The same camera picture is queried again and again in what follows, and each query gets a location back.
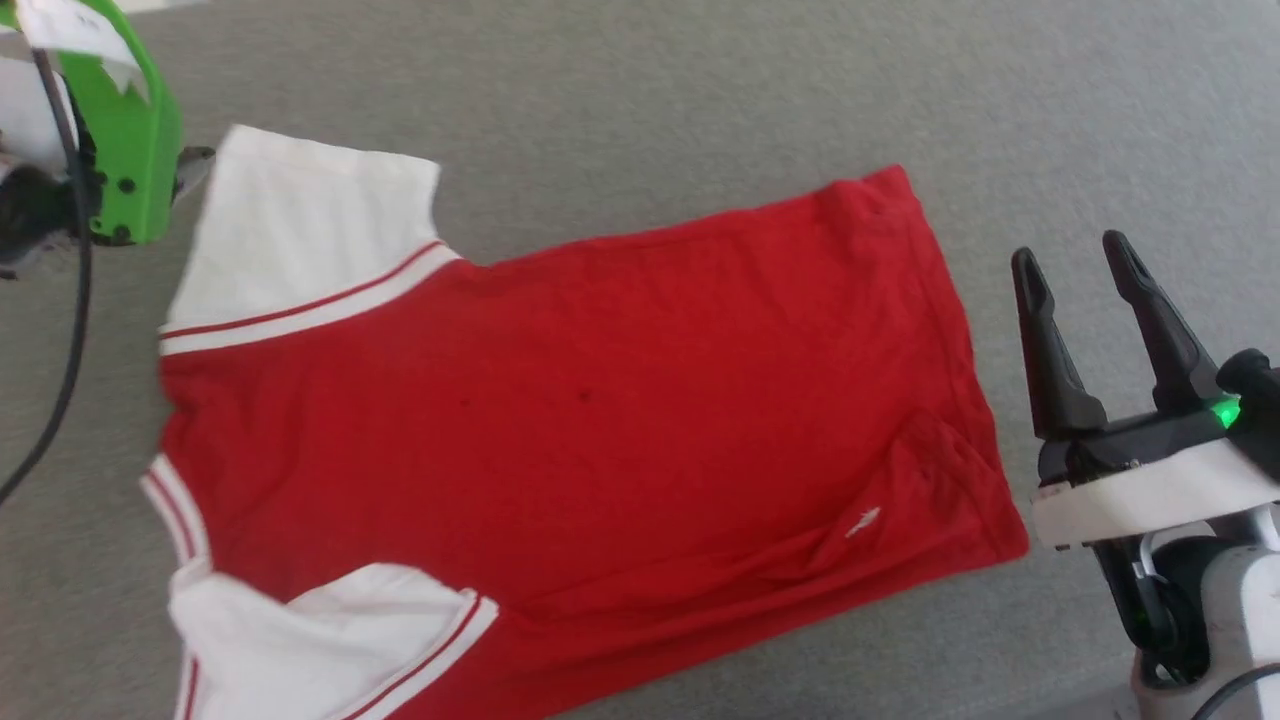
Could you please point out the white paper label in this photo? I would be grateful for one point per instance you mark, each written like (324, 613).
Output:
(75, 30)

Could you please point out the red and white t-shirt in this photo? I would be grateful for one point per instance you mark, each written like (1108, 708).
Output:
(600, 400)

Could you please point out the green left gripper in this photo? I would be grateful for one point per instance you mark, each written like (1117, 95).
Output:
(135, 170)

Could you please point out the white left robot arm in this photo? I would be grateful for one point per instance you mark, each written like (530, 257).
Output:
(25, 110)

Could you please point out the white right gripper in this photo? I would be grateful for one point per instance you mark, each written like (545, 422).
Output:
(1150, 490)

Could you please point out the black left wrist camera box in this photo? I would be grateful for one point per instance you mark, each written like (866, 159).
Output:
(35, 220)

